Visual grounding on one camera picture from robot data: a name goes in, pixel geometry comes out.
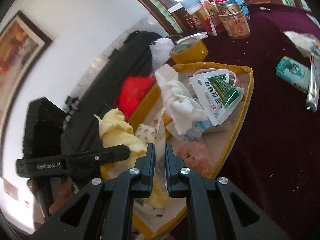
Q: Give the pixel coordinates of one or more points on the yellow towel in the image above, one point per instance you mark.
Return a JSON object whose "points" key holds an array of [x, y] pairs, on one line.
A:
{"points": [[117, 130]]}

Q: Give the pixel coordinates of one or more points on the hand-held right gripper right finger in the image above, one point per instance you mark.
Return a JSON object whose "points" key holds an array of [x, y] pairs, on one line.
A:
{"points": [[170, 160]]}

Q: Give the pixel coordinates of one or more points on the white dotted cloth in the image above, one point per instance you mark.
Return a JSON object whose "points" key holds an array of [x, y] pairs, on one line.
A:
{"points": [[145, 133]]}

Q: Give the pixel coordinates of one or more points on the framed picture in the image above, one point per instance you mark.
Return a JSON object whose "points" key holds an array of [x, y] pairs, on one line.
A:
{"points": [[22, 50]]}

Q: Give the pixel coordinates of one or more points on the yellow tape roll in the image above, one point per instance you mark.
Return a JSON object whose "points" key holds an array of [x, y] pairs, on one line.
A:
{"points": [[190, 53]]}

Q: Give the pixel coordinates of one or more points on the burgundy cloth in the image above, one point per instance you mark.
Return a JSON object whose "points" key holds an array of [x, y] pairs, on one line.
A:
{"points": [[270, 130]]}

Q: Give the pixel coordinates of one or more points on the silver sachet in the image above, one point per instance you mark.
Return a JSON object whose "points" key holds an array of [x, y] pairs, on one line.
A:
{"points": [[160, 142]]}

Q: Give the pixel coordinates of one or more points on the white plastic bag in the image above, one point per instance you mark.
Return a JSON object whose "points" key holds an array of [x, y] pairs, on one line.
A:
{"points": [[160, 52]]}

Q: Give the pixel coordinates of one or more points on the red cloth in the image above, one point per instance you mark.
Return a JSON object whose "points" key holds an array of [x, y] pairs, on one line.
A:
{"points": [[135, 92]]}

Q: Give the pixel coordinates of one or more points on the teal medicine box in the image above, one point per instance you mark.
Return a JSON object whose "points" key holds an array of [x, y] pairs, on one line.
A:
{"points": [[292, 71]]}

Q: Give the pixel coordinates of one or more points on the green patterned window frame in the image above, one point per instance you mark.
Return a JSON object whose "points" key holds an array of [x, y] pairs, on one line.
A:
{"points": [[160, 7]]}

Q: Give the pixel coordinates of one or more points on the white towel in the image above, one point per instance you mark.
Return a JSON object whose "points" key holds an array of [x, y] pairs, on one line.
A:
{"points": [[180, 100]]}

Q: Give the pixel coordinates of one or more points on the green and white medicine packet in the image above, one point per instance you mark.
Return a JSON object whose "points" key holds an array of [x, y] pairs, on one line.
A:
{"points": [[220, 92]]}

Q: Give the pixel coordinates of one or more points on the blue and white packet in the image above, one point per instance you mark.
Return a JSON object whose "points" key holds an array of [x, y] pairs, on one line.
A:
{"points": [[197, 128]]}

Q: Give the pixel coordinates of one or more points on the red and gold carton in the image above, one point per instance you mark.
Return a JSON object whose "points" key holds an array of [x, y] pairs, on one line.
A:
{"points": [[207, 21]]}

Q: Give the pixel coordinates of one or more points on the blue label bottle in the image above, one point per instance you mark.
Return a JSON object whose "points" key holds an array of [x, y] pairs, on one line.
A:
{"points": [[242, 2]]}

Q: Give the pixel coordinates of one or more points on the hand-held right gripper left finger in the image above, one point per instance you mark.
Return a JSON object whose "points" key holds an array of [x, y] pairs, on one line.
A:
{"points": [[150, 160]]}

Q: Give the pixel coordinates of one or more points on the black bag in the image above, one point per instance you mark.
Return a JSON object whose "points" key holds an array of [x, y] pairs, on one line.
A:
{"points": [[120, 62]]}

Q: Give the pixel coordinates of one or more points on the yellow taped cardboard box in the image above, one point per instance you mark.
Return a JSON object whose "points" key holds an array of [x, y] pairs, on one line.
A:
{"points": [[240, 110]]}

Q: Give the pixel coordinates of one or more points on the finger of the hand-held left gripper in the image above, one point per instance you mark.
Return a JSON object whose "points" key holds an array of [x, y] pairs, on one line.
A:
{"points": [[105, 155]]}

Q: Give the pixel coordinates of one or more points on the clear plastic bag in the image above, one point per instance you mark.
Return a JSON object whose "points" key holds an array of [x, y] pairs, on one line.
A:
{"points": [[300, 40]]}

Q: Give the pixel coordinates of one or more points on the silver tube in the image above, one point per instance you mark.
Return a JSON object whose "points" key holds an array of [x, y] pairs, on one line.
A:
{"points": [[312, 90]]}

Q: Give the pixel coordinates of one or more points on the person's left hand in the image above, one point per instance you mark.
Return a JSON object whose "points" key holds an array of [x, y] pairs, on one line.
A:
{"points": [[58, 197]]}

